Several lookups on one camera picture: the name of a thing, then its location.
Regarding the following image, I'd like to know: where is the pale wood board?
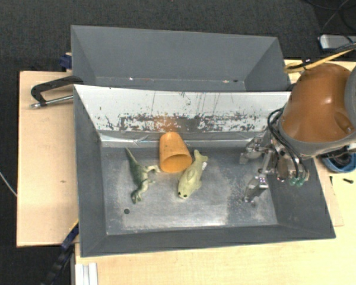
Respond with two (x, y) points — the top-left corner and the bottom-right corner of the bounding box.
(16, 71), (345, 248)

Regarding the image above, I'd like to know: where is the blue tape roll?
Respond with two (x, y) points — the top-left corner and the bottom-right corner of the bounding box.
(320, 152), (356, 173)

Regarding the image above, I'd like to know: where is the grey metal bin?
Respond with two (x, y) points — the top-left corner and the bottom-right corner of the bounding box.
(70, 24), (336, 258)

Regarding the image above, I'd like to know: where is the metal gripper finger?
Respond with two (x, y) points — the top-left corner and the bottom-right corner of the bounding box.
(239, 136), (269, 165)
(243, 175), (270, 204)

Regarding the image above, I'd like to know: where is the pale green toy fish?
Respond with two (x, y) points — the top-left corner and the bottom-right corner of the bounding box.
(177, 149), (209, 200)

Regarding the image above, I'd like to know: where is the orange plastic cup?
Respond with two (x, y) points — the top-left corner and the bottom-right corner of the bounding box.
(159, 131), (193, 174)

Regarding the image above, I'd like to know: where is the green toy dinosaur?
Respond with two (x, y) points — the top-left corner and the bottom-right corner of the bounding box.
(124, 147), (161, 205)

